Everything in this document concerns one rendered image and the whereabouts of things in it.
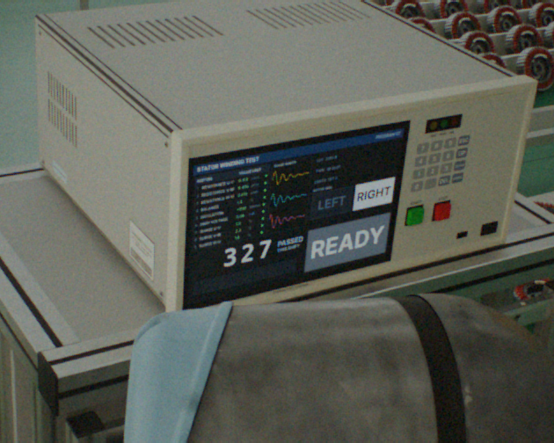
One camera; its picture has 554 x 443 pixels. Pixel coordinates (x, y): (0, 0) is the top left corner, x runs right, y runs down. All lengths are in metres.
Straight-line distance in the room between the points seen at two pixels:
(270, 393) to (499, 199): 0.84
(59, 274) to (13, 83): 3.60
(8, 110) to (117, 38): 3.23
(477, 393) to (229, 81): 0.71
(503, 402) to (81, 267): 0.76
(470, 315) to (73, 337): 0.63
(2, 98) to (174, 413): 4.17
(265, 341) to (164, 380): 0.05
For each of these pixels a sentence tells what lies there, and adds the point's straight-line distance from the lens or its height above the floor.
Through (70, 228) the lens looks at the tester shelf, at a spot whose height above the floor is 1.11.
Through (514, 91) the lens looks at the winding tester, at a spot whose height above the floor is 1.31.
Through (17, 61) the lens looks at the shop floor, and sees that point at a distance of 5.01.
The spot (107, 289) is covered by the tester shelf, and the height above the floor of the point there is 1.11.
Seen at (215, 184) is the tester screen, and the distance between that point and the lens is 1.04.
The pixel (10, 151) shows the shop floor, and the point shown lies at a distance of 4.14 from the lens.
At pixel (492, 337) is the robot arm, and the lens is 0.52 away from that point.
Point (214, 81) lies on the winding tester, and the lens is 1.15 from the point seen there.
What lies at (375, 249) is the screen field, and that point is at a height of 1.15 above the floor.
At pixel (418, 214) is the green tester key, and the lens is 1.21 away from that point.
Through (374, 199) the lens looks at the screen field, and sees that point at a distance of 1.16.
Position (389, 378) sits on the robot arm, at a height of 1.45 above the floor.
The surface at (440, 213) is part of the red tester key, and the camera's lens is 1.23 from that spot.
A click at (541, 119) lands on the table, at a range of 2.81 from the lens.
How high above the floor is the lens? 1.73
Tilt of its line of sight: 28 degrees down
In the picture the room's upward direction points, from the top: 5 degrees clockwise
